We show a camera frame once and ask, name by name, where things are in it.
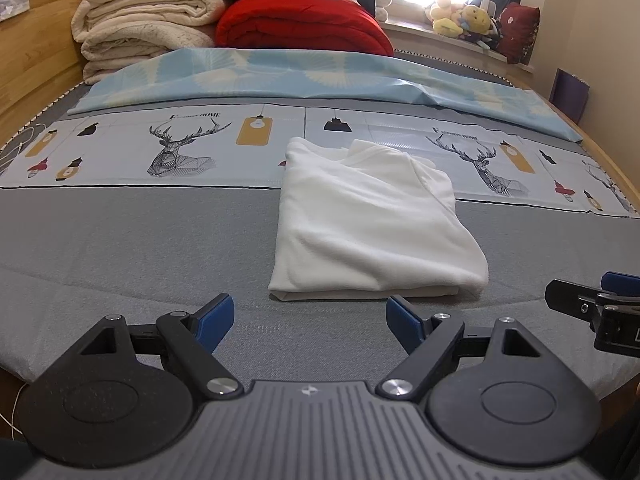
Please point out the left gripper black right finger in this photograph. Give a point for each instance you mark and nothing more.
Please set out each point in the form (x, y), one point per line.
(495, 393)

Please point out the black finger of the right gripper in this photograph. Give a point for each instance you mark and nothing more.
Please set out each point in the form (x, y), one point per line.
(612, 310)

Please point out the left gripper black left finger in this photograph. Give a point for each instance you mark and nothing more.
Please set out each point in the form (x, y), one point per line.
(123, 393)

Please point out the white shirt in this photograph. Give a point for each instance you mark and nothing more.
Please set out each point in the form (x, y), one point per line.
(369, 221)

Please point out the grey deer print bedsheet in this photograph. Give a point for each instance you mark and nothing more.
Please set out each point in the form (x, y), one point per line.
(70, 256)

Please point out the purple box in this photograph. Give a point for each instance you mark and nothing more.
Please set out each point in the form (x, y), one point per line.
(569, 94)

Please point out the dark red polka cushion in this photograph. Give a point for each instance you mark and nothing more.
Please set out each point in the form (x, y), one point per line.
(519, 28)

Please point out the light blue patterned quilt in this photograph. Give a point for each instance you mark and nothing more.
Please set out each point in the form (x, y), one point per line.
(192, 73)

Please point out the yellow plush toy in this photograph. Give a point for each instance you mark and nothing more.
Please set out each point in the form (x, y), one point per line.
(475, 23)

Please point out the pink plush toy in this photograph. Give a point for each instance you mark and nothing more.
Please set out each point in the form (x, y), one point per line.
(441, 9)

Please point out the cream folded blanket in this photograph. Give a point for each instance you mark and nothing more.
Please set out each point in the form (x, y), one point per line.
(114, 34)

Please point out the red folded blanket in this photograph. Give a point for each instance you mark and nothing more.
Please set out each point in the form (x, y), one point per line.
(334, 25)

